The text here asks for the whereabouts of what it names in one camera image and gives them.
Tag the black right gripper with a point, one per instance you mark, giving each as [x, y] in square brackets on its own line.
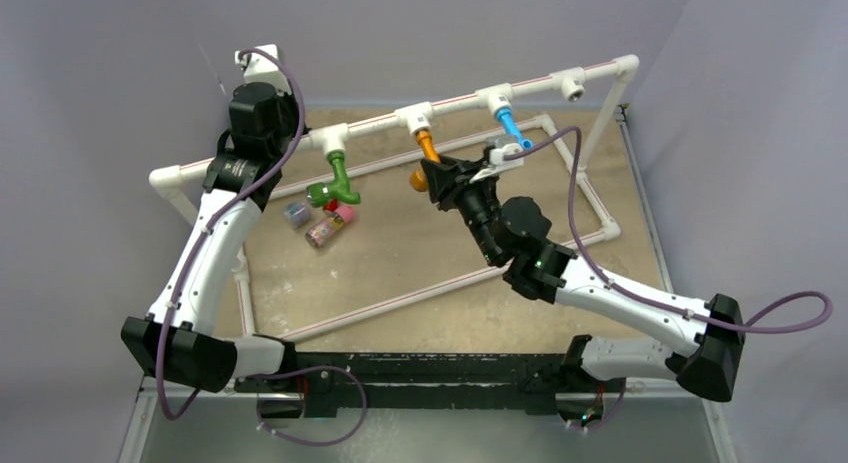
[449, 179]

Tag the orange water faucet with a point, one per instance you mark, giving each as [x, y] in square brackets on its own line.
[423, 139]

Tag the white PVC pipe frame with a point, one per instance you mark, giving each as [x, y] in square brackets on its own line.
[169, 181]

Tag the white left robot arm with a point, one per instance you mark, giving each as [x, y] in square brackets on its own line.
[175, 340]

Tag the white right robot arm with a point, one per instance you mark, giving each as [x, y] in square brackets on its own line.
[699, 341]

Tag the blue water faucet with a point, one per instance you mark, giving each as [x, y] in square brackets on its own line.
[505, 117]

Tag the green water faucet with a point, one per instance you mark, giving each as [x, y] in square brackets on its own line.
[339, 188]

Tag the red and black faucet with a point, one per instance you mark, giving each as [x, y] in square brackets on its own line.
[331, 206]

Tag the pink capped colourful bottle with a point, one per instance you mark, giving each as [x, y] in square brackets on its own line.
[323, 232]

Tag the clear plastic cup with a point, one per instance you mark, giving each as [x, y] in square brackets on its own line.
[297, 214]

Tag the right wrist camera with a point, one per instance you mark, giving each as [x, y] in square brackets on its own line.
[501, 154]

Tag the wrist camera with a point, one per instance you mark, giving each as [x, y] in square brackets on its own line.
[501, 154]
[258, 68]

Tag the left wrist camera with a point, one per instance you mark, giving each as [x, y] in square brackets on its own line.
[258, 68]

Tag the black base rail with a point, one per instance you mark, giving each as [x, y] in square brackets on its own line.
[538, 384]

